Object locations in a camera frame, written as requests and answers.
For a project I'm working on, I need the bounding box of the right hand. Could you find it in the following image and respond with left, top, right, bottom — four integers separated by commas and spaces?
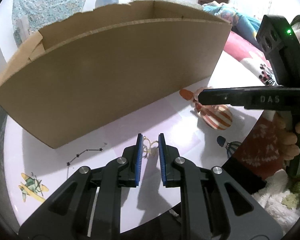
273, 112, 300, 161

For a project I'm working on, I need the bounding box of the blue patterned cloth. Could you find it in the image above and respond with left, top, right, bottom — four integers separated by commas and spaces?
202, 1, 261, 50

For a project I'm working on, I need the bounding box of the pink floral blanket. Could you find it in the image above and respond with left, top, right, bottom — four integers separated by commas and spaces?
224, 31, 278, 86

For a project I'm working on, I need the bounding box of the brown cardboard box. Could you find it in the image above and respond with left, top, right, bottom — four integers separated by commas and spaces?
0, 0, 232, 148

